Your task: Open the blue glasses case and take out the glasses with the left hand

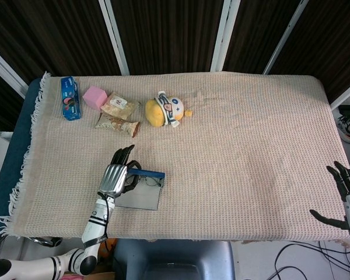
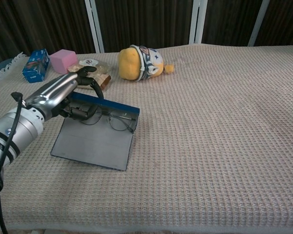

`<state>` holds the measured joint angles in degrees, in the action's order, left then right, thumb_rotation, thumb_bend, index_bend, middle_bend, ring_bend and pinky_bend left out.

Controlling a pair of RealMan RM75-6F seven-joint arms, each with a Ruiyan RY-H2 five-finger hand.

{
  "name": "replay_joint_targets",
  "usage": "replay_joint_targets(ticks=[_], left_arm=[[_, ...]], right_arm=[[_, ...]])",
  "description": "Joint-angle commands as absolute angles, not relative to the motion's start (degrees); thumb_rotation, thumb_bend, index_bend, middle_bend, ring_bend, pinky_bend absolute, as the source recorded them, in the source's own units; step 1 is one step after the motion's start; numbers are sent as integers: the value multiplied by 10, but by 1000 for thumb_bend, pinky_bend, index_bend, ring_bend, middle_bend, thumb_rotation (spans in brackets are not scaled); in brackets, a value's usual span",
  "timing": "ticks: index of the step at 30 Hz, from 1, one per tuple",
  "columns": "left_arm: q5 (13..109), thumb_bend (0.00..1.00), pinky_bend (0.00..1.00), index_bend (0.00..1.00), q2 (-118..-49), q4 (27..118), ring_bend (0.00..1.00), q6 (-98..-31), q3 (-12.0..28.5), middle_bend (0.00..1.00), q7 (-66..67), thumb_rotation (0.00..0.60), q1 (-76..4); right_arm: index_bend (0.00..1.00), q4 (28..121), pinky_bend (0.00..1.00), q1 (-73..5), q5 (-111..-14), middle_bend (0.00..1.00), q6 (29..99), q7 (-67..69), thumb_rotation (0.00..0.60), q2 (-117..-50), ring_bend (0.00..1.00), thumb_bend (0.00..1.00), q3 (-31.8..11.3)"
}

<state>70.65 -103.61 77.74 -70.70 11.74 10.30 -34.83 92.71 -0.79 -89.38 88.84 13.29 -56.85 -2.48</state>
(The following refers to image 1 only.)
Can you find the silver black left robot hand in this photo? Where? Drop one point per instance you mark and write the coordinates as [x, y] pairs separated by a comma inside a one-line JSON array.
[[113, 181]]

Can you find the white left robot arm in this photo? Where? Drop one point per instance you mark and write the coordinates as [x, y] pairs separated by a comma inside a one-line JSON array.
[[94, 227]]

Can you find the thin-framed eyeglasses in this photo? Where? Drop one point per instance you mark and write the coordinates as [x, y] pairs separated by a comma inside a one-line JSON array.
[[149, 182]]

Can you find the dark brown screen panel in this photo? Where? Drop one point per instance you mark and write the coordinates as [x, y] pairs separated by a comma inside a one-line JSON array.
[[0, 102], [169, 35], [52, 35], [329, 43], [259, 32]]

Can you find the white screen frame post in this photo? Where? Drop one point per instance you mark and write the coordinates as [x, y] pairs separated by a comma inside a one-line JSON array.
[[286, 36], [345, 97], [6, 65], [115, 38], [224, 35]]

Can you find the beige waffle blanket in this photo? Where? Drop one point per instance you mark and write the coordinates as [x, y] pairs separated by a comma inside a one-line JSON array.
[[221, 160]]

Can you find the chrome bar black knob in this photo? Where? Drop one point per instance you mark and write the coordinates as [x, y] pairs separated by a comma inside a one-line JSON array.
[[43, 241]]

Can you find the black white sneaker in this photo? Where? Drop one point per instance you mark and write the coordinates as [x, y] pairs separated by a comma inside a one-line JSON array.
[[347, 128]]

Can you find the yellow plush toy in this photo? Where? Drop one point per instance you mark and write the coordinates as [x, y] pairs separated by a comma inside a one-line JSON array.
[[156, 112]]

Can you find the orange plastic object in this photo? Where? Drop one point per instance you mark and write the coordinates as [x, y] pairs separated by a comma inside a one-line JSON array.
[[111, 245]]

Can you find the grey robot torso cover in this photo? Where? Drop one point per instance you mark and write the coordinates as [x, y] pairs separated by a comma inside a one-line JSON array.
[[175, 256]]

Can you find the brown snack packet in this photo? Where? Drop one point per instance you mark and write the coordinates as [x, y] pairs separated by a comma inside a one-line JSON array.
[[113, 124]]

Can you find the pink foam cube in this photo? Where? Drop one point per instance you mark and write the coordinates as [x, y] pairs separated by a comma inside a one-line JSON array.
[[93, 97]]

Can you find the teal padded table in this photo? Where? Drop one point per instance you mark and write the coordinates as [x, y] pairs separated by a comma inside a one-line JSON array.
[[8, 175]]

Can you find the clear snack bag red logo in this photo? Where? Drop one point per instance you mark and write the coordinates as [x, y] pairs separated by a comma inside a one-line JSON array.
[[119, 106]]

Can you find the blue cookie box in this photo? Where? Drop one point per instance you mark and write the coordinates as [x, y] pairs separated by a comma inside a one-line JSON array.
[[70, 99]]

